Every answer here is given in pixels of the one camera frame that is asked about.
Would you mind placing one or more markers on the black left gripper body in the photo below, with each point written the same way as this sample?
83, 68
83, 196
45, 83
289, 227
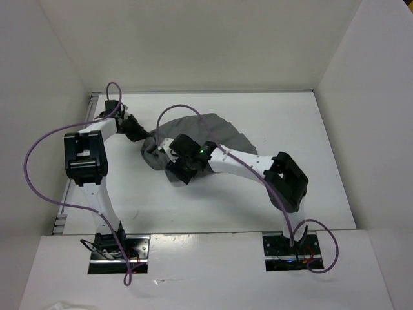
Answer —
130, 128

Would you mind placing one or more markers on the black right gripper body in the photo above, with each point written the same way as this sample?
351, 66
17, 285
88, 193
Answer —
182, 165

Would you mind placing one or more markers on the grey pleated skirt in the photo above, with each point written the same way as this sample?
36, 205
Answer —
193, 127

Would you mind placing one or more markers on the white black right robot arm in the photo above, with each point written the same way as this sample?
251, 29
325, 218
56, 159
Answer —
285, 183

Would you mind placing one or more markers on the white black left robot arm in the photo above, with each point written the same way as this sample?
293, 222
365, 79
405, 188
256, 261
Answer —
108, 226

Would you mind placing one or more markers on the white cloth at bottom edge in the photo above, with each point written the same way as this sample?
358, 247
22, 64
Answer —
68, 306

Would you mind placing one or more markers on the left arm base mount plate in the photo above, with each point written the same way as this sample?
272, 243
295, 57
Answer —
111, 261

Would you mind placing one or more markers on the aluminium table edge rail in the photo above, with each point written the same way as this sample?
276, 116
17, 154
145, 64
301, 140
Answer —
77, 166

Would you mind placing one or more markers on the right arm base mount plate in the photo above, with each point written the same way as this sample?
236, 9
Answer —
280, 256

